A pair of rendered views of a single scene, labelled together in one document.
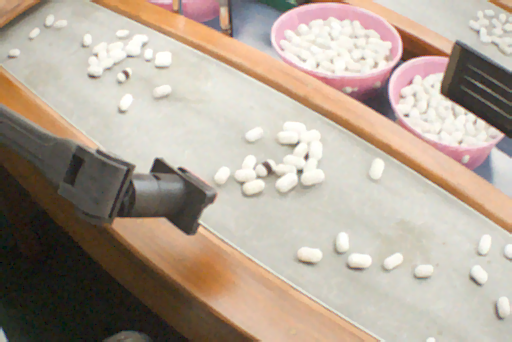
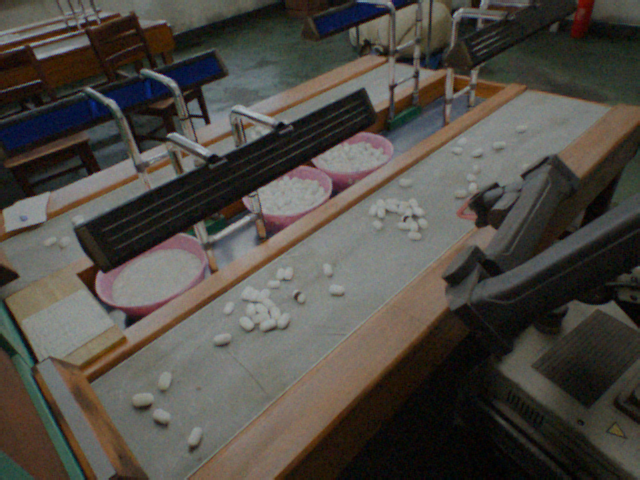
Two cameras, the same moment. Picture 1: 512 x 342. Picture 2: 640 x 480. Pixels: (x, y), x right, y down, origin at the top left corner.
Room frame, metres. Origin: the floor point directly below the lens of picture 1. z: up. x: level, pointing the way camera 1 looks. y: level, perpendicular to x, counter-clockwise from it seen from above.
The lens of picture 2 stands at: (0.95, 0.92, 1.46)
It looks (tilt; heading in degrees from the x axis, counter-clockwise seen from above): 40 degrees down; 276
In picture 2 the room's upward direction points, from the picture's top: 7 degrees counter-clockwise
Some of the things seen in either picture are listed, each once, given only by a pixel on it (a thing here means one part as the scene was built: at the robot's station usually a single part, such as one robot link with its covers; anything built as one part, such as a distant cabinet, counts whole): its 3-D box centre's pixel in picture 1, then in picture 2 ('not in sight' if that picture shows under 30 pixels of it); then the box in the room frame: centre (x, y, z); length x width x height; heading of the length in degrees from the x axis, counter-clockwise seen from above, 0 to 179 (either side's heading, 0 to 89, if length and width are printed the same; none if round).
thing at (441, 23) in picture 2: not in sight; (409, 29); (0.40, -3.09, 0.40); 0.74 x 0.56 x 0.38; 48
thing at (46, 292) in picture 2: not in sight; (62, 317); (1.60, 0.29, 0.77); 0.33 x 0.15 x 0.01; 136
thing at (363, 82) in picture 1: (338, 53); (289, 201); (1.14, -0.18, 0.72); 0.27 x 0.27 x 0.10
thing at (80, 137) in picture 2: not in sight; (40, 141); (2.70, -1.35, 0.45); 0.44 x 0.43 x 0.91; 42
